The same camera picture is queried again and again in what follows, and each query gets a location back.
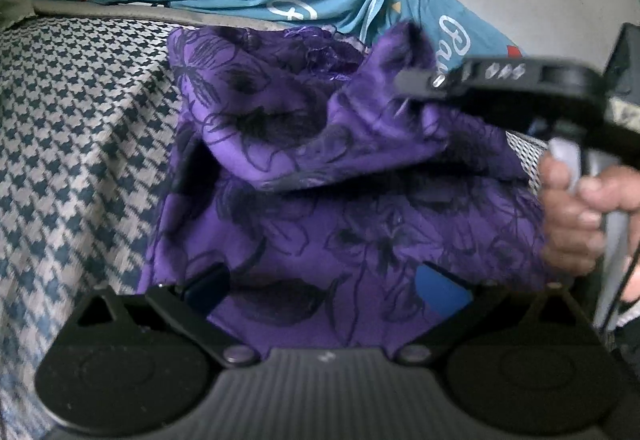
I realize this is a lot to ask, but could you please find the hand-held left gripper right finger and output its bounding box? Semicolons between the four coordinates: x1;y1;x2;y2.
397;262;583;366

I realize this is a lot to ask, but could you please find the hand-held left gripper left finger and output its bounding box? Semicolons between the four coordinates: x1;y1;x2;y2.
67;262;261;367

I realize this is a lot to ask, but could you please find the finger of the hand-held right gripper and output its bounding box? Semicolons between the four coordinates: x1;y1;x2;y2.
392;64;466;103

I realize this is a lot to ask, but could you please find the person's right hand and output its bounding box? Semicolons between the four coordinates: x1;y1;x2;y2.
540;152;640;278

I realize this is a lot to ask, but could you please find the purple floral garment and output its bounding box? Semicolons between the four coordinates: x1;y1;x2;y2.
137;21;551;352

